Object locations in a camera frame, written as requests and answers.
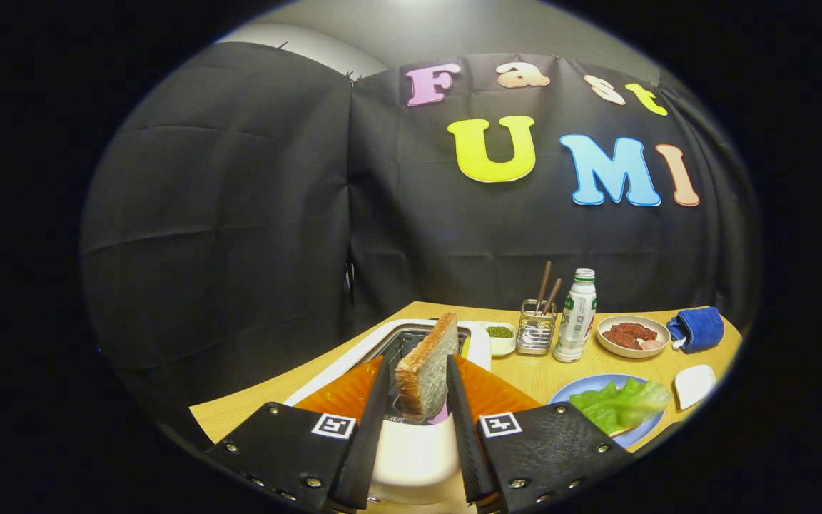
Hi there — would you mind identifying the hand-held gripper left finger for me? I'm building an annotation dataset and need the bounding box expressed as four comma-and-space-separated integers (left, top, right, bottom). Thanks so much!
204, 355, 392, 513

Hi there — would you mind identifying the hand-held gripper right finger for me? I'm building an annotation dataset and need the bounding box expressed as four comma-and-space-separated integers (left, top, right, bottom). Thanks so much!
445, 354, 636, 514

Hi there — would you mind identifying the toasted bread slice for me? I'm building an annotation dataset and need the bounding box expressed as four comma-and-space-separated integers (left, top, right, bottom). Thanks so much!
395, 311, 460, 422

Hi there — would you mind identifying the green lettuce leaf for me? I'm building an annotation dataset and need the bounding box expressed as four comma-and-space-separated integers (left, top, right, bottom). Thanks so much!
568, 378, 672, 436

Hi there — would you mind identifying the white toaster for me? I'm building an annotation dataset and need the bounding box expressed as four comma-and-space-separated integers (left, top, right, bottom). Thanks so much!
284, 318, 492, 506

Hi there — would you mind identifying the white seasoning dish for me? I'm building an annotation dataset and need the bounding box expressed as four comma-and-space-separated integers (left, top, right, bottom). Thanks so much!
482, 321, 517, 358

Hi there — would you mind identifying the blue round plate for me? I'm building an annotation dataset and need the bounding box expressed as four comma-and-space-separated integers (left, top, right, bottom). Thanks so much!
548, 373, 665, 449

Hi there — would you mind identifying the white bottle green cap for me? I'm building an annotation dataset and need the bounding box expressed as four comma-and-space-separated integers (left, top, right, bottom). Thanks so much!
553, 268, 597, 363

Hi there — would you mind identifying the beige round plate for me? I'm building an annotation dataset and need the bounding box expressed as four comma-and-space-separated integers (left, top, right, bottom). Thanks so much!
597, 315, 671, 358

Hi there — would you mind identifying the white square plate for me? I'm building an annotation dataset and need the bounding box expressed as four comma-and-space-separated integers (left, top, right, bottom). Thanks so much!
674, 364, 716, 410

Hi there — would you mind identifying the black backdrop cloth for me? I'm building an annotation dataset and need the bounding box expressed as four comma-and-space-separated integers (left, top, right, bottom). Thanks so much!
79, 41, 761, 429

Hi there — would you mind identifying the blue folded towel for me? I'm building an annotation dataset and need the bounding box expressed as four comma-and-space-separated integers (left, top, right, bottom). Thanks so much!
666, 306, 725, 354

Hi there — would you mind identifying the metal wire utensil holder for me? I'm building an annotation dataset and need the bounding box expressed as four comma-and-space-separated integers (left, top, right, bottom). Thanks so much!
516, 299, 558, 356

